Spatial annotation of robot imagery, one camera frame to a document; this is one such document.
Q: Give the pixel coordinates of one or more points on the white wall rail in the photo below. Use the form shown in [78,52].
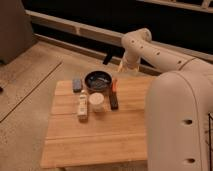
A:
[100,34]

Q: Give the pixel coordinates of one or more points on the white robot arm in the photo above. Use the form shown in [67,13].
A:
[176,104]

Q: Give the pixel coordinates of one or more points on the grey cabinet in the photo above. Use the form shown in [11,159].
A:
[16,33]

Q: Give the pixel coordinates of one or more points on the blue grey sponge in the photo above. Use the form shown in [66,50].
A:
[77,85]

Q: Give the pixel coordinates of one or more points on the dark round bowl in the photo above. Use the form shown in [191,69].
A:
[98,81]

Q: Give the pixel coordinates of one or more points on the white round cup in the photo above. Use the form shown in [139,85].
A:
[96,101]

